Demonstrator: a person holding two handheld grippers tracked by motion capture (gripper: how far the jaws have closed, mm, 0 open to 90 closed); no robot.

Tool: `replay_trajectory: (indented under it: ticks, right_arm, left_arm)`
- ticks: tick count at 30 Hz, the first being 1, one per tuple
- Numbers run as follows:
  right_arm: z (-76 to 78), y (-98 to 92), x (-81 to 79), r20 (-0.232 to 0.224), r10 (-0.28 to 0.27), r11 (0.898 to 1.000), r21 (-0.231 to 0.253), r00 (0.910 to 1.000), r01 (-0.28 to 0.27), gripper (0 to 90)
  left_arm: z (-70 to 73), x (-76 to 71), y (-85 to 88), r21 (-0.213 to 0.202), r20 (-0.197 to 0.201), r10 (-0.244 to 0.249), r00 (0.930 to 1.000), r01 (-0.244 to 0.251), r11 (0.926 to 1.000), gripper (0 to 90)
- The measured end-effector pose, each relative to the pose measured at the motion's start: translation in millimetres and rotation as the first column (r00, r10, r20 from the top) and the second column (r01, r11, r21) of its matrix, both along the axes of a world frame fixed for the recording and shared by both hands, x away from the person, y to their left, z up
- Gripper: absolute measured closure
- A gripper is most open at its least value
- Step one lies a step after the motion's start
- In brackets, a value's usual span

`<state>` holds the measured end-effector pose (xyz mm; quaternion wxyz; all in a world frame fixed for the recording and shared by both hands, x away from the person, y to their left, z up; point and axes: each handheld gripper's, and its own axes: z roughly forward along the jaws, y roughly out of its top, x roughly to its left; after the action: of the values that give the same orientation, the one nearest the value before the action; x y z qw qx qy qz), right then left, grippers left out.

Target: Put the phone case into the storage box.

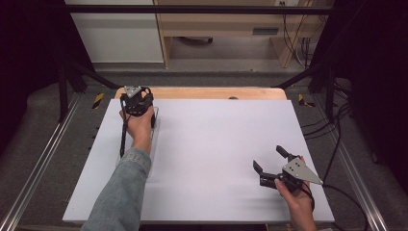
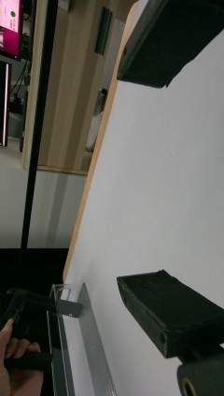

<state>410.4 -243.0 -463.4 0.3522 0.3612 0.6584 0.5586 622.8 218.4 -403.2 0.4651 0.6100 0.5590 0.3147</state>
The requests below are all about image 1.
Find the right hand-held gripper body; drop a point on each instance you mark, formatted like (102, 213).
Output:
(298, 171)

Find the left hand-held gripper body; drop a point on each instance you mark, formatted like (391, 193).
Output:
(136, 102)

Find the person's left hand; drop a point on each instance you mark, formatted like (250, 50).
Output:
(139, 126)

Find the person's right hand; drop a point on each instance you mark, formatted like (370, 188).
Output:
(300, 202)

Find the yellow black floor tape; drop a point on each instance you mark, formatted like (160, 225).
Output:
(98, 100)
(303, 101)

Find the white table board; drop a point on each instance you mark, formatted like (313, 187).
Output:
(224, 192)

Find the wooden table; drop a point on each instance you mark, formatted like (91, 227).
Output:
(198, 93)

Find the white cabinet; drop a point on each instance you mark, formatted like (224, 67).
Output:
(117, 35)

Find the black metal stand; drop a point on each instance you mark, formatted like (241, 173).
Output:
(63, 93)
(329, 93)

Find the black curtain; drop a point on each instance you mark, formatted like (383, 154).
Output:
(378, 80)
(29, 64)

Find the light wooden desk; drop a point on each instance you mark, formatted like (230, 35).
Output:
(221, 24)

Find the aluminium floor rail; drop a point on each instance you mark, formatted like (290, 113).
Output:
(35, 166)
(356, 179)

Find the black horizontal frame bar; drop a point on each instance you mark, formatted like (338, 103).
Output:
(198, 9)

